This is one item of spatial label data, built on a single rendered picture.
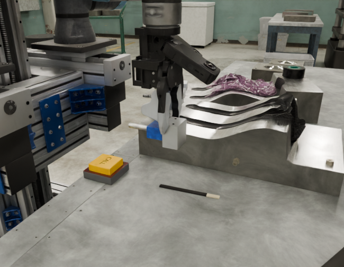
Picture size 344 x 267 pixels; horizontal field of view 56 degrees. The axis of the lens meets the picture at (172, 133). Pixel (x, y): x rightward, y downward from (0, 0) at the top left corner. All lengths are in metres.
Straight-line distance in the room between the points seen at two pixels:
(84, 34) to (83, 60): 0.09
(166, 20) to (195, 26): 6.87
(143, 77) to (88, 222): 0.30
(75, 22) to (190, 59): 0.70
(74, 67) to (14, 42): 0.21
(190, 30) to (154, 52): 6.87
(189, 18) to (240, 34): 1.37
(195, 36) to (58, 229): 7.00
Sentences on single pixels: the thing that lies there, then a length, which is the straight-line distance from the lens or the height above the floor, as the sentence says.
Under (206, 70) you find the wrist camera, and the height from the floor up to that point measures 1.08.
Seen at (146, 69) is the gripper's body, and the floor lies 1.07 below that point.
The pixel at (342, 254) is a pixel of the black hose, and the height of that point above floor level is 0.86.
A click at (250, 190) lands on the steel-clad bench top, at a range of 0.77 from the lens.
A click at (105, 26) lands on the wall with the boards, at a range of 9.40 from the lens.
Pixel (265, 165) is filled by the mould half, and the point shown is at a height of 0.84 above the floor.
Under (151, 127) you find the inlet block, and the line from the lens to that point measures 0.70.
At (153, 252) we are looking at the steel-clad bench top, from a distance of 0.60.
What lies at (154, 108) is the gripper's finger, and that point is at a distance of 0.66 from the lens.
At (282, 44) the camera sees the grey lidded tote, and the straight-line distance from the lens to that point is 7.43.
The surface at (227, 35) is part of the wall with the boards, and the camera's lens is 8.22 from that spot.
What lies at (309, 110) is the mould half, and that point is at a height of 0.85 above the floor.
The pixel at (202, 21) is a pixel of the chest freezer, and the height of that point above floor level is 0.57.
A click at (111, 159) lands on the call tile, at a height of 0.84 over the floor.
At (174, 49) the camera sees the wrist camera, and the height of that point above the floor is 1.11.
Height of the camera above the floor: 1.22
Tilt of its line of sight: 24 degrees down
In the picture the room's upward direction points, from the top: straight up
